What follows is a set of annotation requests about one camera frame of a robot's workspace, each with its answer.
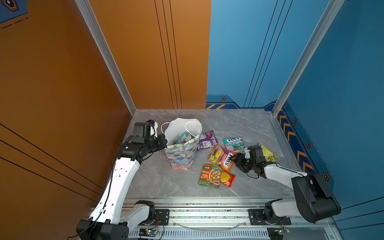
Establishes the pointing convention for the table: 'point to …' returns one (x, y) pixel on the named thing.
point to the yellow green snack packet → (269, 156)
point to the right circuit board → (277, 233)
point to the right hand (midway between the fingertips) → (230, 161)
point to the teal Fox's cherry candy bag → (235, 144)
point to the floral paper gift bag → (181, 154)
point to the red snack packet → (227, 178)
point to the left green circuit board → (148, 232)
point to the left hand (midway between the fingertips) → (167, 139)
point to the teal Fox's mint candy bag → (185, 137)
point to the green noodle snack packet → (210, 175)
